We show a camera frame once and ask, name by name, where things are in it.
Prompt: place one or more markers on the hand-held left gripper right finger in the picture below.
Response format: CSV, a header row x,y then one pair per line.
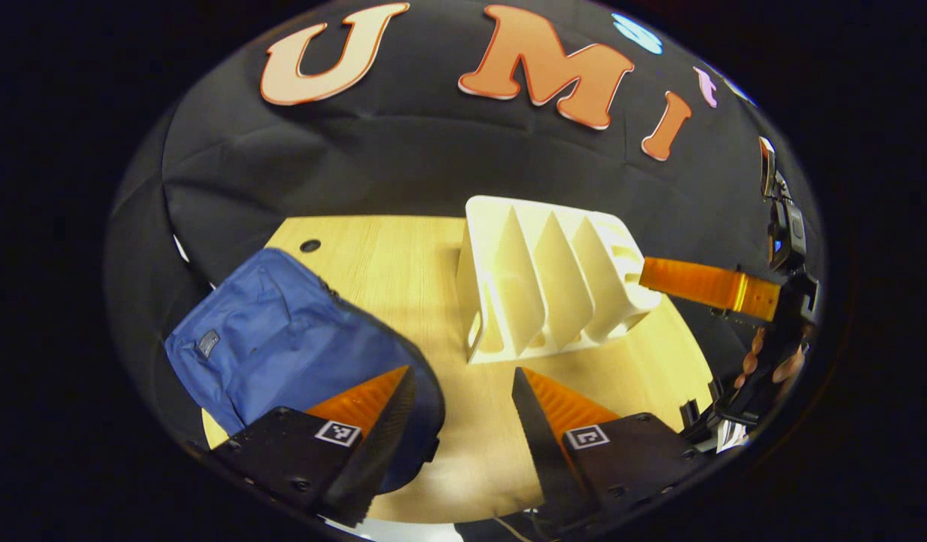
x,y
538,444

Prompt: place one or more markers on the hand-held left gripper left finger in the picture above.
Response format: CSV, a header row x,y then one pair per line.
x,y
384,444

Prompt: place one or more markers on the white bookshelf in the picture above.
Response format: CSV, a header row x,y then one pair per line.
x,y
553,286

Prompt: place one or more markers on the blue schoolbag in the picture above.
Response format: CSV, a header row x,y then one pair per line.
x,y
282,346

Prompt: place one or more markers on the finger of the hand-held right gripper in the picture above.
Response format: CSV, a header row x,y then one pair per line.
x,y
696,284

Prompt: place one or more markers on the white and blue clutter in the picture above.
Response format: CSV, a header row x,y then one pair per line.
x,y
730,436

